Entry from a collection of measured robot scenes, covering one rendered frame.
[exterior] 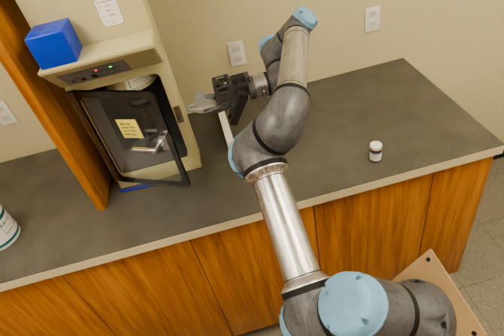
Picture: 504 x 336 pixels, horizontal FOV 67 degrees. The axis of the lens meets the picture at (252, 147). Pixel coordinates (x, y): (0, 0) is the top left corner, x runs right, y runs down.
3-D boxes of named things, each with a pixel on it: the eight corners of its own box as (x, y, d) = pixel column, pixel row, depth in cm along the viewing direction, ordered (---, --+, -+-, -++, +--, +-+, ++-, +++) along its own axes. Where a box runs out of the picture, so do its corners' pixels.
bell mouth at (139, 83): (109, 75, 139) (103, 61, 136) (157, 63, 140) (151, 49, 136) (104, 100, 126) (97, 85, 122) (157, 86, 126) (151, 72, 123)
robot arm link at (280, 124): (280, 112, 80) (294, -5, 112) (252, 139, 87) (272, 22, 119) (323, 136, 84) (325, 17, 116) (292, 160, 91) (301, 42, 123)
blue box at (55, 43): (49, 55, 111) (32, 25, 106) (82, 46, 112) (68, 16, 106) (41, 70, 104) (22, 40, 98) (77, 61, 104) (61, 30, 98)
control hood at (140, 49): (61, 85, 118) (45, 55, 112) (164, 58, 120) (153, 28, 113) (54, 103, 109) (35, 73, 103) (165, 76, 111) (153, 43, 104)
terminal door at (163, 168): (118, 180, 145) (68, 90, 119) (191, 186, 135) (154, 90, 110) (118, 181, 144) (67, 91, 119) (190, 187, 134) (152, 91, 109)
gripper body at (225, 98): (208, 78, 118) (247, 67, 118) (215, 100, 123) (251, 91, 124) (212, 90, 112) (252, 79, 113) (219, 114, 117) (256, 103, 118)
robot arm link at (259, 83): (264, 88, 124) (271, 101, 118) (250, 91, 124) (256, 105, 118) (261, 67, 120) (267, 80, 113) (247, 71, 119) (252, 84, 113)
